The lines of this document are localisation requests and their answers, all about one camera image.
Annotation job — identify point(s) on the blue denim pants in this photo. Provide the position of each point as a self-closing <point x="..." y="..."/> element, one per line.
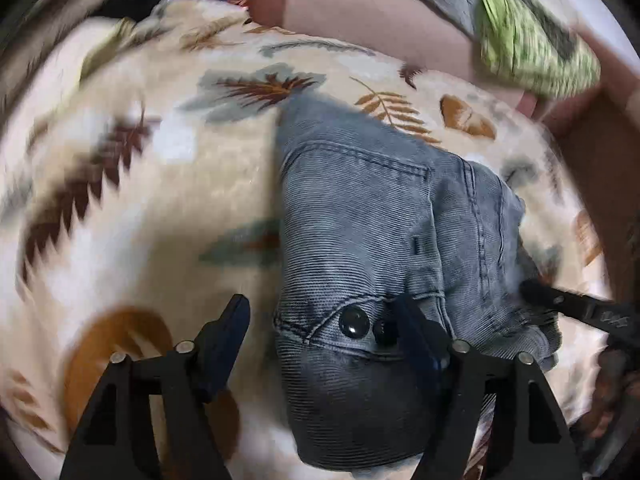
<point x="360" y="220"/>

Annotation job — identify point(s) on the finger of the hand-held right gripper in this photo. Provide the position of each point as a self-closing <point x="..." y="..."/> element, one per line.
<point x="570" y="302"/>

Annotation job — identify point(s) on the green patterned cloth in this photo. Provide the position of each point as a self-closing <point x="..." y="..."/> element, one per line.
<point x="530" y="45"/>

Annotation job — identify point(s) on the cream leaf-printed blanket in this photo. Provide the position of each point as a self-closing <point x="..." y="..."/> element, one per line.
<point x="175" y="200"/>

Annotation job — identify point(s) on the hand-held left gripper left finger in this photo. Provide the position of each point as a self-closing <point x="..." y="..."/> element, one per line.
<point x="227" y="340"/>

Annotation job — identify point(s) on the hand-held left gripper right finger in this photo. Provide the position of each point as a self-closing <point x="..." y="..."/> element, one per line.
<point x="412" y="340"/>

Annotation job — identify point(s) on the person's right hand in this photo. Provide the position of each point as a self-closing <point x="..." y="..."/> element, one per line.
<point x="607" y="390"/>

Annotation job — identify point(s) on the brown fuzzy fabric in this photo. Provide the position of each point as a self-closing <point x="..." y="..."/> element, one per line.
<point x="600" y="160"/>

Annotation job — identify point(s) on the beige striped cushion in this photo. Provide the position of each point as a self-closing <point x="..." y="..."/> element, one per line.
<point x="45" y="35"/>

